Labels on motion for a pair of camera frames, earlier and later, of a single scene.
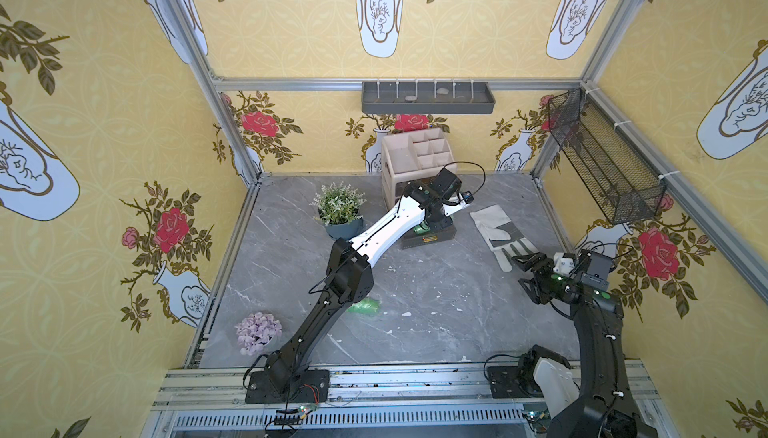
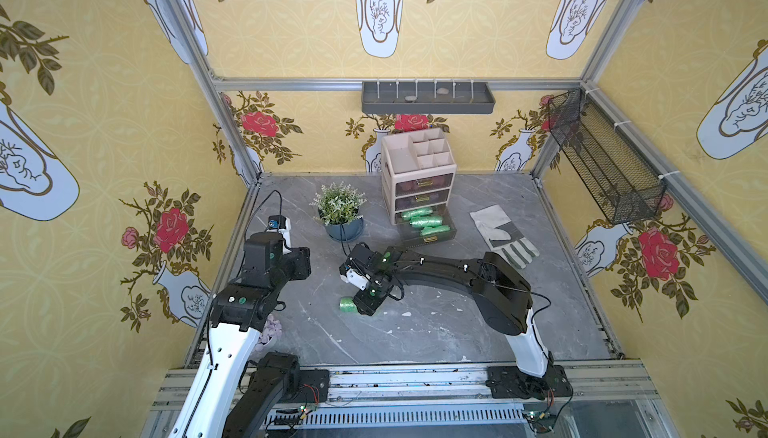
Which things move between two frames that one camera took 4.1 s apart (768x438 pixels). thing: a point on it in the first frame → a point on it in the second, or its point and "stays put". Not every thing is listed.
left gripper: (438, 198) → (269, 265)
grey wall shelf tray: (429, 97) stays put
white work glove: (502, 235) stays put
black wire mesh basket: (625, 185) stays put
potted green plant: (338, 209) stays put
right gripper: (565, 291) → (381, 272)
